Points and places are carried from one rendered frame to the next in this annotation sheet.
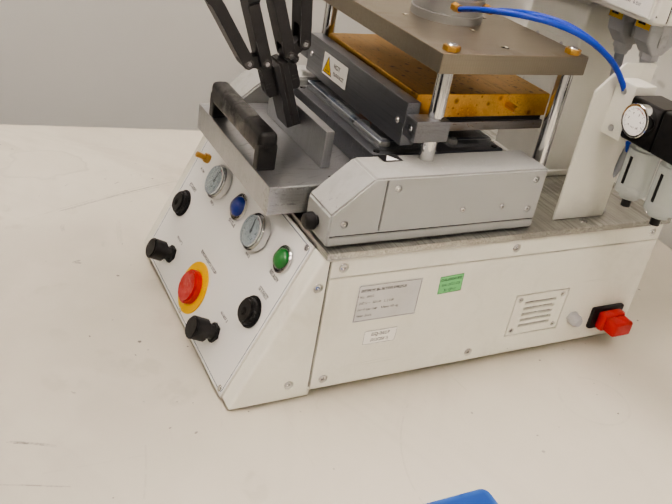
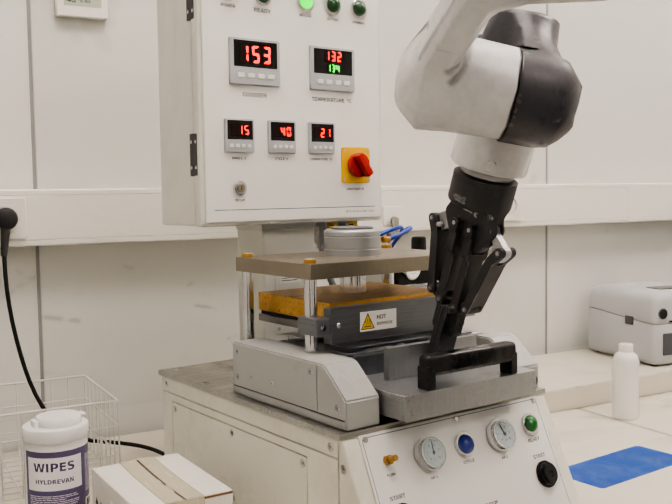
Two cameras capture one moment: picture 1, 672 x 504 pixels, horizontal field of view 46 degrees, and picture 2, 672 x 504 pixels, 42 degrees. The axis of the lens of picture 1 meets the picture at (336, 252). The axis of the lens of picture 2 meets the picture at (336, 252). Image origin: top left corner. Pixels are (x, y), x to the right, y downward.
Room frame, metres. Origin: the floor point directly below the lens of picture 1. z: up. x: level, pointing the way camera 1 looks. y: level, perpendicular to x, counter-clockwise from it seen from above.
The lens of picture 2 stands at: (1.03, 1.12, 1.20)
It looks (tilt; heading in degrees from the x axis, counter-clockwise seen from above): 4 degrees down; 264
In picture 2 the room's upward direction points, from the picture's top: 1 degrees counter-clockwise
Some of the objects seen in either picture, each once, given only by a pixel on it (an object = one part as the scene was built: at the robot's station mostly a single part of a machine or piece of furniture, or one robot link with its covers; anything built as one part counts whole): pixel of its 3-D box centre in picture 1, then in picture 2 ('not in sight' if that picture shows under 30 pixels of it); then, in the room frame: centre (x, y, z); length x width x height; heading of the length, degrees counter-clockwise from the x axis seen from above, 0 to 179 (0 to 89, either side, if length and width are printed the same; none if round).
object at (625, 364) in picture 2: not in sight; (625, 380); (0.30, -0.48, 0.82); 0.05 x 0.05 x 0.14
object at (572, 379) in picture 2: not in sight; (555, 379); (0.35, -0.73, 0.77); 0.84 x 0.30 x 0.04; 23
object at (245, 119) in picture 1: (241, 123); (469, 364); (0.77, 0.12, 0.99); 0.15 x 0.02 x 0.04; 31
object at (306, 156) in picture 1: (354, 136); (394, 362); (0.84, 0.00, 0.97); 0.30 x 0.22 x 0.08; 121
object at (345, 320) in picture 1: (398, 241); (367, 446); (0.87, -0.07, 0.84); 0.53 x 0.37 x 0.17; 121
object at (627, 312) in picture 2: not in sight; (652, 320); (0.07, -0.85, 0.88); 0.25 x 0.20 x 0.17; 107
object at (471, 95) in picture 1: (439, 57); (357, 285); (0.88, -0.07, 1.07); 0.22 x 0.17 x 0.10; 31
